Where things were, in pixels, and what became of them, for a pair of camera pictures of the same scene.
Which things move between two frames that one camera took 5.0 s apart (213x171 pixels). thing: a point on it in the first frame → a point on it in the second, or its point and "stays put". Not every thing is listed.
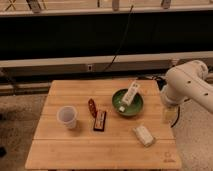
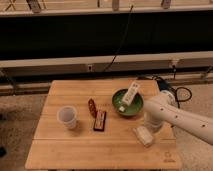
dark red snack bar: x=99 y=121 stays put
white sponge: x=144 y=135 stays put
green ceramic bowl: x=122 y=107 stays put
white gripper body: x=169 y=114 → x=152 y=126
